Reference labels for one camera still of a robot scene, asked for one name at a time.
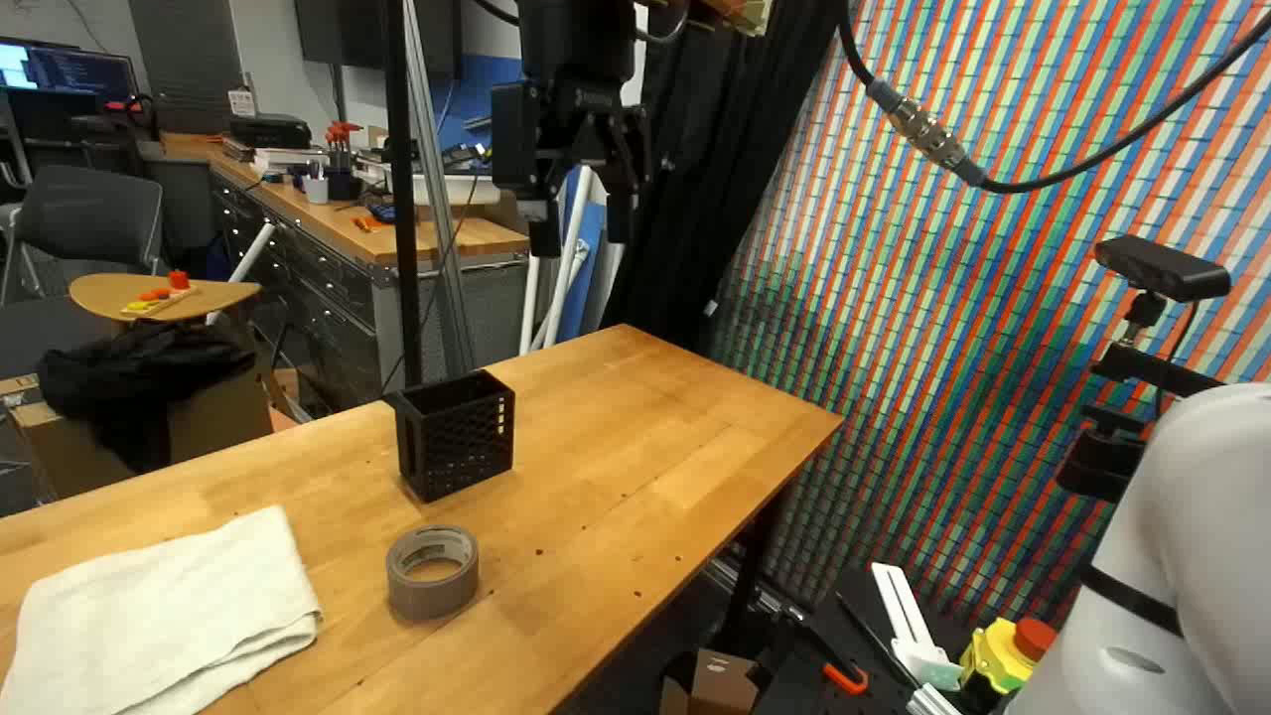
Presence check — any white towel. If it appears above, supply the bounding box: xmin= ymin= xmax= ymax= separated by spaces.
xmin=0 ymin=509 xmax=320 ymax=715

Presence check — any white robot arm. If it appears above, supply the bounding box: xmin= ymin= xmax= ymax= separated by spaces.
xmin=1006 ymin=381 xmax=1271 ymax=715

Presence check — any black mesh box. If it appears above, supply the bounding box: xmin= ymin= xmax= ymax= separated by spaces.
xmin=390 ymin=368 xmax=516 ymax=501

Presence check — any small brown cardboard box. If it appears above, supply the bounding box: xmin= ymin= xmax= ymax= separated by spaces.
xmin=659 ymin=647 xmax=757 ymax=715

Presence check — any cardboard box with black cloth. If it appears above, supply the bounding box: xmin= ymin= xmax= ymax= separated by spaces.
xmin=34 ymin=321 xmax=254 ymax=472

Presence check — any black vertical pole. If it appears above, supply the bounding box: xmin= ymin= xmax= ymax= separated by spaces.
xmin=382 ymin=0 xmax=419 ymax=388

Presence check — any wooden workbench with drawers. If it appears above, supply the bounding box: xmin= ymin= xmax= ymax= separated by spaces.
xmin=161 ymin=133 xmax=529 ymax=405

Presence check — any yellow emergency stop button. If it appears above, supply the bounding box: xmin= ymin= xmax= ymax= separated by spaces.
xmin=962 ymin=615 xmax=1056 ymax=693

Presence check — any round wooden stool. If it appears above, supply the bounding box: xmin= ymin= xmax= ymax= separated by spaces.
xmin=66 ymin=270 xmax=259 ymax=324

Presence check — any grey office chair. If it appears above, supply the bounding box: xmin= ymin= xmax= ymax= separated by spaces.
xmin=0 ymin=163 xmax=161 ymax=304

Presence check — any grey duct tape roll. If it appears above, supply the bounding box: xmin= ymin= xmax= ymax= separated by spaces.
xmin=386 ymin=523 xmax=481 ymax=621

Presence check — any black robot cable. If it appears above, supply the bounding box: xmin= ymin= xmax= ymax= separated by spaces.
xmin=828 ymin=0 xmax=1271 ymax=197

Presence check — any black camera on stand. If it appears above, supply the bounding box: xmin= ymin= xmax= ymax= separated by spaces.
xmin=1056 ymin=235 xmax=1232 ymax=501

